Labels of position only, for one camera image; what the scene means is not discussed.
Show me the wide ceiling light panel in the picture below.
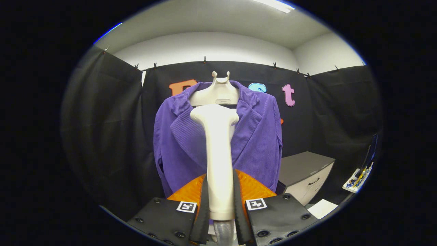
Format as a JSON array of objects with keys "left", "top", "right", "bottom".
[{"left": 253, "top": 0, "right": 295, "bottom": 13}]

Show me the black backdrop cloth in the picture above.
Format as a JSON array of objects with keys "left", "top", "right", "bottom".
[{"left": 61, "top": 46, "right": 382, "bottom": 219}]

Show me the dark computer monitor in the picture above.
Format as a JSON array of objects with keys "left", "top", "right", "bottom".
[{"left": 367, "top": 133, "right": 379, "bottom": 168}]

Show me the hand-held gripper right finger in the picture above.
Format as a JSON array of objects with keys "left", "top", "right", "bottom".
[{"left": 233, "top": 168, "right": 320, "bottom": 246}]

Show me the white steamer hanger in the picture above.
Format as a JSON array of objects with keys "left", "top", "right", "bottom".
[{"left": 189, "top": 71, "right": 240, "bottom": 106}]

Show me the grey top drawer cabinet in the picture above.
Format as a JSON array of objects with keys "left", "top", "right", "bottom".
[{"left": 276, "top": 151, "right": 336, "bottom": 206}]

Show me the white side table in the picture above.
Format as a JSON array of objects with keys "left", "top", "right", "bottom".
[{"left": 342, "top": 162, "right": 374, "bottom": 194}]

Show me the white paper sheet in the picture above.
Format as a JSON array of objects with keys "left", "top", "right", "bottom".
[{"left": 307, "top": 199, "right": 338, "bottom": 219}]

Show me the purple corduroy jacket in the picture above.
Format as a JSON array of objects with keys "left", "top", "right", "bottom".
[{"left": 153, "top": 80, "right": 283, "bottom": 199}]

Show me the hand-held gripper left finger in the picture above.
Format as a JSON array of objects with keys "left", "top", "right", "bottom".
[{"left": 127, "top": 173, "right": 210, "bottom": 246}]

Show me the row of black backdrop clips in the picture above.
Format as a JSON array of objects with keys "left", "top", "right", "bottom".
[{"left": 103, "top": 45, "right": 340, "bottom": 78}]

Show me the white garment steamer head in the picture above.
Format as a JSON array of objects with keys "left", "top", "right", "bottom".
[{"left": 190, "top": 104, "right": 239, "bottom": 221}]

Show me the blue and yellow clutter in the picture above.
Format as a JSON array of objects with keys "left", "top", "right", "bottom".
[{"left": 347, "top": 162, "right": 373, "bottom": 188}]

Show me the clear ribbed steamer hose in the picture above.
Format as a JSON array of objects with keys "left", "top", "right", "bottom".
[{"left": 213, "top": 220, "right": 236, "bottom": 246}]

